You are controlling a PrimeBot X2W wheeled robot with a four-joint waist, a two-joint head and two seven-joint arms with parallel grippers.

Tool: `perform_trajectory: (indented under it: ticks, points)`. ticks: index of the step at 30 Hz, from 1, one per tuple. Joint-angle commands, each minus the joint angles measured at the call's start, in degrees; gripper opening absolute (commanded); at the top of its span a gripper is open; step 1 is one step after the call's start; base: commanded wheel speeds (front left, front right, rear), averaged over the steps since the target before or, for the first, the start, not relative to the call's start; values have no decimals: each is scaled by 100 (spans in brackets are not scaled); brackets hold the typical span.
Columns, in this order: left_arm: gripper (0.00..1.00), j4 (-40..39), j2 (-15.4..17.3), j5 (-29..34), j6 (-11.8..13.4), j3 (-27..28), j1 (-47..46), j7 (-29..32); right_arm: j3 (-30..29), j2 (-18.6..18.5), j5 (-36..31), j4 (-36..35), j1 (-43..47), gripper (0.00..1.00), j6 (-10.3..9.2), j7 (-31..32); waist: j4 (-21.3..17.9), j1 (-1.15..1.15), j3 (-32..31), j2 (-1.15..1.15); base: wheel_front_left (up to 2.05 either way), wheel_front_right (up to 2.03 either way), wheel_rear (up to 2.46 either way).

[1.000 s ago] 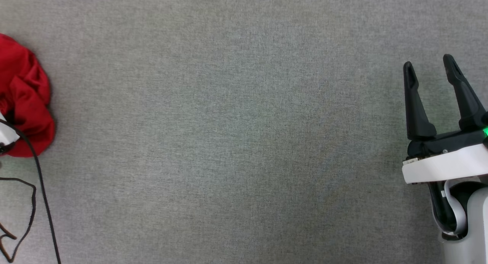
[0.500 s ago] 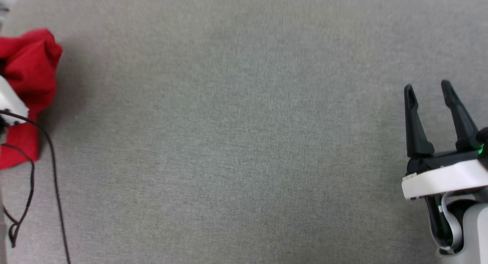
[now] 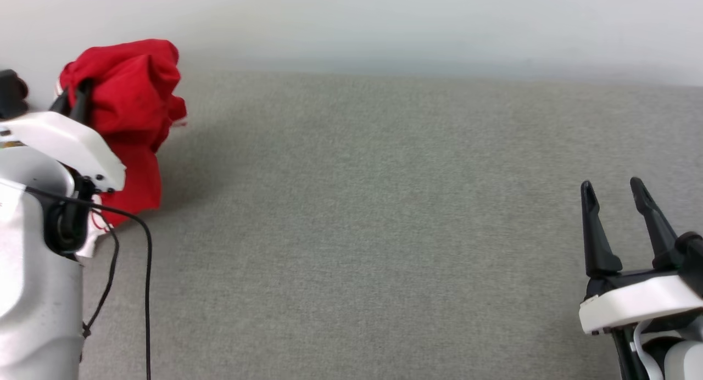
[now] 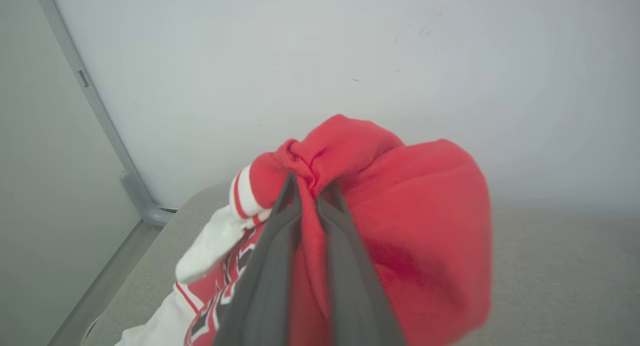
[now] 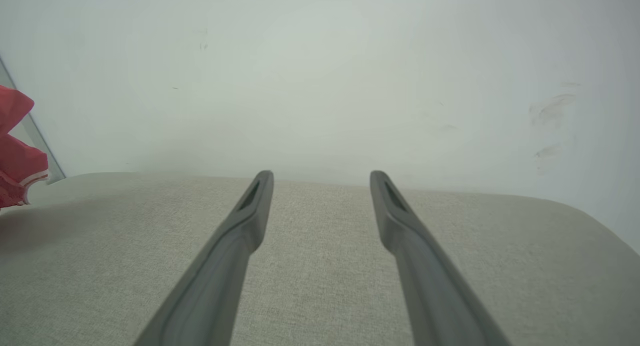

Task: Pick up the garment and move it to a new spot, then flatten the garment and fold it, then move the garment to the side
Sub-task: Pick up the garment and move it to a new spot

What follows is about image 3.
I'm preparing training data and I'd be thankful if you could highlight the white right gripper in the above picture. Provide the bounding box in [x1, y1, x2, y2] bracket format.
[579, 177, 703, 337]

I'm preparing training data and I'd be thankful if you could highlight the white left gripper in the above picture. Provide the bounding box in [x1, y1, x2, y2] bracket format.
[0, 79, 127, 205]

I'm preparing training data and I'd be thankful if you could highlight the red basketball jersey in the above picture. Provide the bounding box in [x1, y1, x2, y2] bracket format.
[54, 38, 188, 243]

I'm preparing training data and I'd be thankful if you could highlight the grey fabric sofa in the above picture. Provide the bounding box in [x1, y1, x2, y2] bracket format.
[77, 67, 703, 380]

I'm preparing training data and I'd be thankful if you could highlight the white cable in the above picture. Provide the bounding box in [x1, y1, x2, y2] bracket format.
[631, 320, 666, 380]

